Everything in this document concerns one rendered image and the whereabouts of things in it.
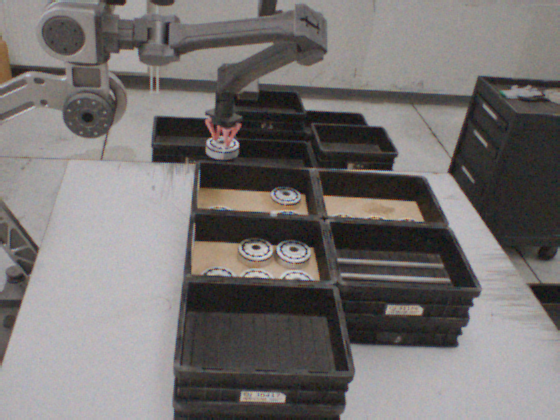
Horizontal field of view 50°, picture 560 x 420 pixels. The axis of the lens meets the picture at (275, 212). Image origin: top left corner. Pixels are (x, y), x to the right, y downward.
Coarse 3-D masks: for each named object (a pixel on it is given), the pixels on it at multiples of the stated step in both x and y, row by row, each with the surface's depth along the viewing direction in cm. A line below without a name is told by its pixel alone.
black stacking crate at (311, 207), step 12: (204, 168) 200; (216, 168) 200; (228, 168) 201; (240, 168) 201; (252, 168) 201; (264, 168) 201; (204, 180) 203; (216, 180) 203; (228, 180) 203; (240, 180) 204; (252, 180) 204; (264, 180) 204; (276, 180) 204; (288, 180) 205; (300, 180) 205; (300, 192) 208; (312, 192) 193; (312, 204) 192
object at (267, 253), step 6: (246, 240) 177; (252, 240) 178; (258, 240) 178; (240, 246) 175; (246, 246) 175; (264, 246) 176; (270, 246) 176; (240, 252) 173; (246, 252) 173; (264, 252) 174; (270, 252) 174; (252, 258) 171; (258, 258) 171; (264, 258) 171
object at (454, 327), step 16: (352, 320) 163; (368, 320) 163; (384, 320) 163; (400, 320) 164; (416, 320) 164; (432, 320) 164; (448, 320) 165; (464, 320) 165; (352, 336) 168; (368, 336) 168; (384, 336) 168; (400, 336) 168; (416, 336) 169; (432, 336) 170; (448, 336) 170
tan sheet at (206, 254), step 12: (204, 252) 176; (216, 252) 176; (228, 252) 177; (312, 252) 181; (192, 264) 171; (204, 264) 171; (216, 264) 172; (228, 264) 172; (240, 264) 173; (276, 264) 175; (312, 264) 177; (276, 276) 170; (312, 276) 172
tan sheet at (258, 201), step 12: (204, 192) 202; (216, 192) 203; (228, 192) 204; (240, 192) 205; (252, 192) 205; (264, 192) 206; (204, 204) 196; (216, 204) 197; (228, 204) 198; (240, 204) 198; (252, 204) 199; (264, 204) 200; (300, 204) 203
